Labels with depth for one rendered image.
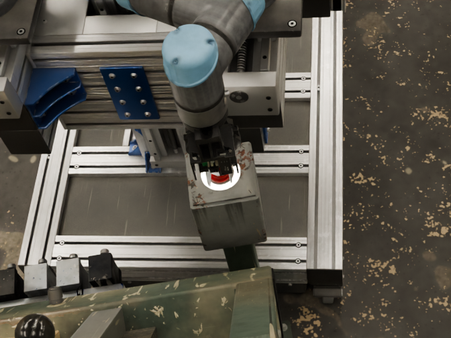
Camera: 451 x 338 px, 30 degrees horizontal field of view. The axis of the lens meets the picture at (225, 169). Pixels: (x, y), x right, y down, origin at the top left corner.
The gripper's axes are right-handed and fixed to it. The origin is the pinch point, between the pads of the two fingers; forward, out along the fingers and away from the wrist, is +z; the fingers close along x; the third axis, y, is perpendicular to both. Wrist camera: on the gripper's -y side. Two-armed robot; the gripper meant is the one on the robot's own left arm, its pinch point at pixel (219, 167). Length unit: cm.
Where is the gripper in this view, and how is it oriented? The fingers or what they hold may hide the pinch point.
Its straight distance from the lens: 143.7
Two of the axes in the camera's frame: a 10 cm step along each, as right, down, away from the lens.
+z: 1.2, 5.2, 8.5
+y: 1.1, 8.4, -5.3
